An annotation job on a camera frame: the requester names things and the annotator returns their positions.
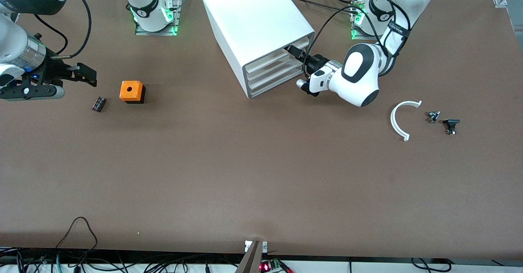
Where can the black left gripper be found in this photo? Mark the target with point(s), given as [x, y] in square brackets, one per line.
[314, 63]

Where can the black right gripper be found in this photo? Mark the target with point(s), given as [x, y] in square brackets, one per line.
[54, 69]

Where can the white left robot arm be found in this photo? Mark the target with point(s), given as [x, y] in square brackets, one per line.
[359, 81]

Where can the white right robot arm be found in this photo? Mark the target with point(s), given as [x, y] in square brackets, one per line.
[12, 40]

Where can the small black terminal block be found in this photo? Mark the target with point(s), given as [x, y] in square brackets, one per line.
[99, 104]

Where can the orange box with hole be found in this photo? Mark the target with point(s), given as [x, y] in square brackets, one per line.
[130, 90]

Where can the white curved plastic arc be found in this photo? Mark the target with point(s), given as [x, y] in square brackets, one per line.
[393, 119]

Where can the small grey black component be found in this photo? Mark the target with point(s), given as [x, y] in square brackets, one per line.
[433, 117]

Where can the circuit board with red light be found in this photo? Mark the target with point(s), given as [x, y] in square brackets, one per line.
[265, 267]

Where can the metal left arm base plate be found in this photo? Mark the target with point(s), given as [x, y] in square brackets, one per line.
[352, 23]

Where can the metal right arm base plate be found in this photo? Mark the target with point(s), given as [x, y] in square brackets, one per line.
[176, 17]

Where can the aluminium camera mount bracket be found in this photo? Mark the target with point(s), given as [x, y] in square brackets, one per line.
[253, 256]

